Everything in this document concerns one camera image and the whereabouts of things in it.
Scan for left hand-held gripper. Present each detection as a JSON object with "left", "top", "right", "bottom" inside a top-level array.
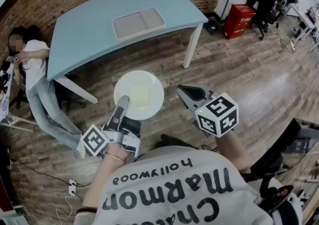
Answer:
[{"left": 81, "top": 95, "right": 142, "bottom": 160}]

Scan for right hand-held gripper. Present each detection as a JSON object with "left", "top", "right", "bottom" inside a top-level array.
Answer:
[{"left": 176, "top": 84, "right": 239, "bottom": 138}]

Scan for pale yellow food block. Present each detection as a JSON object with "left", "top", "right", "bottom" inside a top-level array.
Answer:
[{"left": 129, "top": 85, "right": 152, "bottom": 108}]

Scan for white round plate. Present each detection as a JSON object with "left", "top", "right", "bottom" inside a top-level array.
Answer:
[{"left": 113, "top": 70, "right": 165, "bottom": 121}]

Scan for grey tray with white rim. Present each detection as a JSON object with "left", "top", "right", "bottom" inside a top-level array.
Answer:
[{"left": 111, "top": 7, "right": 166, "bottom": 43}]

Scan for person's left forearm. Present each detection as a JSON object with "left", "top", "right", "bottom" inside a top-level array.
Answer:
[{"left": 81, "top": 142, "right": 132, "bottom": 210}]

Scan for person's right forearm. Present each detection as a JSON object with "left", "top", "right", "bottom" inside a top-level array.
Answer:
[{"left": 216, "top": 129, "right": 253, "bottom": 174}]

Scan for person's black trousers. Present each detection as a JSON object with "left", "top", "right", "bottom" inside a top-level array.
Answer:
[{"left": 160, "top": 133, "right": 200, "bottom": 150}]

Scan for grey pole stand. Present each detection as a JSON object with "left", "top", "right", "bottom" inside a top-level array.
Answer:
[{"left": 203, "top": 0, "right": 234, "bottom": 36}]

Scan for blue table with white legs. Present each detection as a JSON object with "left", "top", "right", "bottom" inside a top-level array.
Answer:
[{"left": 46, "top": 0, "right": 209, "bottom": 104}]

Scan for red metal cabinet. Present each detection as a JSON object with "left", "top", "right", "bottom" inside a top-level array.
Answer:
[{"left": 221, "top": 4, "right": 257, "bottom": 40}]

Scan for white printed t-shirt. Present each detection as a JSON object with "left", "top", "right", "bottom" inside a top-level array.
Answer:
[{"left": 74, "top": 145, "right": 304, "bottom": 225}]

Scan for thin gold bracelet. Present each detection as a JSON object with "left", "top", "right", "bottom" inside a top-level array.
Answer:
[{"left": 106, "top": 152, "right": 126, "bottom": 163}]

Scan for black strap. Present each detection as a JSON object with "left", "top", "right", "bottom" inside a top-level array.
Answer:
[{"left": 239, "top": 118, "right": 303, "bottom": 216}]

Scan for black floor cable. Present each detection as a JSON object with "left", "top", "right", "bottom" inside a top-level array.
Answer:
[{"left": 9, "top": 158, "right": 92, "bottom": 204}]

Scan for white floor cable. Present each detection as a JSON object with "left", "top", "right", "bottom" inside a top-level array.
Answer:
[{"left": 55, "top": 193, "right": 75, "bottom": 225}]

